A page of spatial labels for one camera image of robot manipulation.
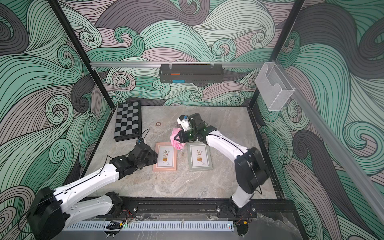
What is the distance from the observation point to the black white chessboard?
3.35 feet

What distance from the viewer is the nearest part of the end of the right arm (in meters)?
0.63

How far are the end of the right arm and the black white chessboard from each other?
385 millimetres
